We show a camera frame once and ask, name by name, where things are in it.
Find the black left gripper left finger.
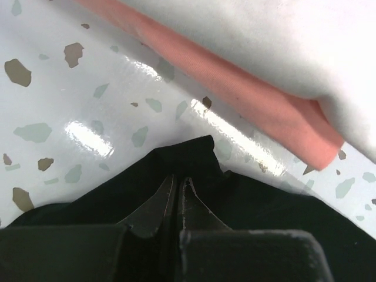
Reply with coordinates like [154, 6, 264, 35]
[1, 176, 174, 281]

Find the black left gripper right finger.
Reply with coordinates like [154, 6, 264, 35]
[178, 178, 334, 281]

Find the black t shirt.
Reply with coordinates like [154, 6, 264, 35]
[12, 136, 375, 281]

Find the pink folded t shirt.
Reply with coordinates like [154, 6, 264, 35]
[79, 1, 344, 170]

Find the white folded t shirt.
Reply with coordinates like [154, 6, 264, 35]
[127, 1, 375, 160]

